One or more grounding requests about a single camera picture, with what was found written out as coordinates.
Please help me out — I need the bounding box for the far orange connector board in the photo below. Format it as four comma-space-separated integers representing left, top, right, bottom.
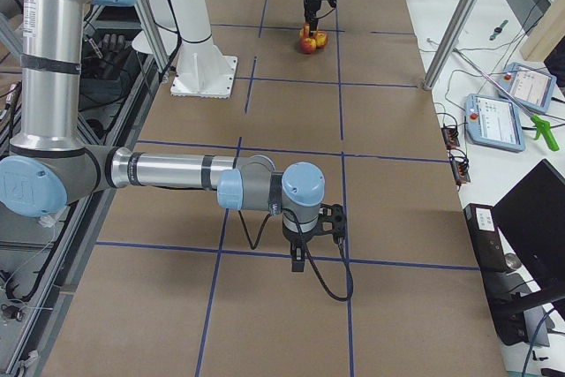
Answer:
439, 112, 460, 149

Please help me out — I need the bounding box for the aluminium frame post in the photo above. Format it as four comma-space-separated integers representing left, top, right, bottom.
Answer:
422, 0, 478, 91

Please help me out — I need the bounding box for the red yellow apple front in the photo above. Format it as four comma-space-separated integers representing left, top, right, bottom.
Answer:
314, 31, 328, 49

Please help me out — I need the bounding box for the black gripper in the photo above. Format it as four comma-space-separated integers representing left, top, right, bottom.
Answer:
304, 0, 320, 31
282, 213, 322, 272

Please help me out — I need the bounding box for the far blue teach pendant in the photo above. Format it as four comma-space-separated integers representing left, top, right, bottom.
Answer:
500, 62, 557, 113

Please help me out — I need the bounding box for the near blue teach pendant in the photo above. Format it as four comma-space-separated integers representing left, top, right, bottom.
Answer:
464, 94, 525, 152

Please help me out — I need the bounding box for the lone red yellow apple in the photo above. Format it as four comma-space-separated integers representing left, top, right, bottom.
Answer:
303, 23, 317, 38

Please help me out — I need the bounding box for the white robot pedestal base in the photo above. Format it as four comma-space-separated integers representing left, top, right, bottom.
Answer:
171, 0, 237, 99

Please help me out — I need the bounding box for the red yellow apple left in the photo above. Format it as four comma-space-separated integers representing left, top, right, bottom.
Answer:
299, 26, 310, 39

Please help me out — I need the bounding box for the near orange connector board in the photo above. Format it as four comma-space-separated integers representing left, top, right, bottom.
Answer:
448, 147, 471, 189

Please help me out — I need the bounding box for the wooden board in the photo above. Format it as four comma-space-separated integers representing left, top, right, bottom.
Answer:
520, 0, 565, 62

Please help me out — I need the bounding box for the red yellow apple back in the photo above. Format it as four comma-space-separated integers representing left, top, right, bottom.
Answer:
299, 37, 318, 55

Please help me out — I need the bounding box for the black monitor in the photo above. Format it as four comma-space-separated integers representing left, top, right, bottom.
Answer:
493, 159, 564, 288

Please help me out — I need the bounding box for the black wrist watch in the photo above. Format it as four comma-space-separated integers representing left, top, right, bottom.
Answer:
489, 19, 508, 41

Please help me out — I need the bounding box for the blue teach pendant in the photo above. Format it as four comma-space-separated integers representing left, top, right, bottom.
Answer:
464, 94, 525, 152
500, 62, 557, 113

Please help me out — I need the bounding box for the black computer box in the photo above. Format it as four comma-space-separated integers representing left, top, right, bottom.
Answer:
463, 203, 550, 347

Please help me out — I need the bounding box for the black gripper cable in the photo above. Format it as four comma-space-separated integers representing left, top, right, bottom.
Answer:
237, 208, 355, 302

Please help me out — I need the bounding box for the green handled grabber tool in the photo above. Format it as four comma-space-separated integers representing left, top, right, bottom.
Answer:
449, 48, 561, 152

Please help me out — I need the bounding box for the orange connector board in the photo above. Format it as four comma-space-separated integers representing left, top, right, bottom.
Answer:
439, 112, 460, 149
448, 147, 471, 189

